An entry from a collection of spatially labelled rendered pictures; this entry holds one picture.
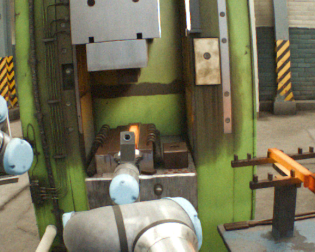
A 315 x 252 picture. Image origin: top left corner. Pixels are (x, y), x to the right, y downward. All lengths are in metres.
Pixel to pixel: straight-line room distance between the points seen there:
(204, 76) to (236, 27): 0.23
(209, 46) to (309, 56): 5.91
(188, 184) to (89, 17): 0.65
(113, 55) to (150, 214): 0.77
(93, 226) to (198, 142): 0.92
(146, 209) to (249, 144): 0.94
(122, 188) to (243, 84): 0.70
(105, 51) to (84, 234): 0.79
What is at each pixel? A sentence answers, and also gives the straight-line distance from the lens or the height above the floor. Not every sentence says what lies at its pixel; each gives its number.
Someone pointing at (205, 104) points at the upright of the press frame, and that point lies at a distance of 1.56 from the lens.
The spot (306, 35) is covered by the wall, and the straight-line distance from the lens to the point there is 7.36.
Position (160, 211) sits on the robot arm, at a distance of 0.73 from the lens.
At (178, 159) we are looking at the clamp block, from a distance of 1.45.
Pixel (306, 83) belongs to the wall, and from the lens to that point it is 7.40.
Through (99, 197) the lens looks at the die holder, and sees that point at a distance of 1.44.
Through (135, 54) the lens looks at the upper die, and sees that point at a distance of 1.39.
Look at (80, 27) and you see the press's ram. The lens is 1.41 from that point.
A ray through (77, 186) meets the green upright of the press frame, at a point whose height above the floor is 0.82.
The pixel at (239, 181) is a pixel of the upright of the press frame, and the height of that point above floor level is 0.79.
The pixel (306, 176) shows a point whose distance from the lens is 1.16.
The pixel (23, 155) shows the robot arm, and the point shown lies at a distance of 0.85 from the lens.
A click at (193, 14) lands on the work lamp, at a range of 1.50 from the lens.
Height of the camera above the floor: 1.37
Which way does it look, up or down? 12 degrees down
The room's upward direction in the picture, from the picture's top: 3 degrees counter-clockwise
